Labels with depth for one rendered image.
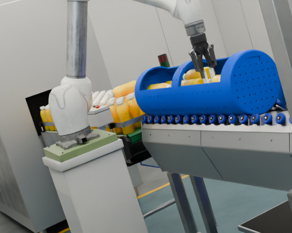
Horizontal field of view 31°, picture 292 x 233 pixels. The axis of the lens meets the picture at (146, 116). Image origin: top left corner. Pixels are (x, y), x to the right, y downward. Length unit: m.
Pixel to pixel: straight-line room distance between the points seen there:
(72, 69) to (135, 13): 5.14
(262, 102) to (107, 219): 0.88
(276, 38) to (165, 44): 6.30
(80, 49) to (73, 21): 0.14
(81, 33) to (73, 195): 0.79
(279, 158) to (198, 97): 0.50
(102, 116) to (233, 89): 1.04
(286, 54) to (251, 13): 6.05
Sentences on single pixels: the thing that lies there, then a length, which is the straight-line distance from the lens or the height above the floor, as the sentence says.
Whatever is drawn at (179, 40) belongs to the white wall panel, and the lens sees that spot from 8.00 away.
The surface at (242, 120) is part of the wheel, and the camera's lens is 2.29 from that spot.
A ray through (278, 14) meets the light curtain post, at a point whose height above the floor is 1.37.
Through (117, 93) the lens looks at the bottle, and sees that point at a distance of 3.25.
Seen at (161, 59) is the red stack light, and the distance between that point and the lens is 3.55.
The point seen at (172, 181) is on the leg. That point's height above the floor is 0.58.
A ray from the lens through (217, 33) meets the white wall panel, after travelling 8.35.
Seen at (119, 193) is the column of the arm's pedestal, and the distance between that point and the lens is 2.51.
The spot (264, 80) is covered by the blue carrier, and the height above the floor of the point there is 1.08.
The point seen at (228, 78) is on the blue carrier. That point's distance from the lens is 2.25.
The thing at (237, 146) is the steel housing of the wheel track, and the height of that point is 0.85.
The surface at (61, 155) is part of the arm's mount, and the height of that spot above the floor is 1.03.
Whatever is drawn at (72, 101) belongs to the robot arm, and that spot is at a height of 1.24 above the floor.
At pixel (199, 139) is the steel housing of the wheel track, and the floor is 0.87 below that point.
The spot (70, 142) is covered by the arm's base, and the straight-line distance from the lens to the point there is 2.48.
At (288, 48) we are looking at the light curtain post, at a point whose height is 1.27.
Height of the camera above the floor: 1.44
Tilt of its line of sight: 9 degrees down
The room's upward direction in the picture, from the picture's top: 17 degrees counter-clockwise
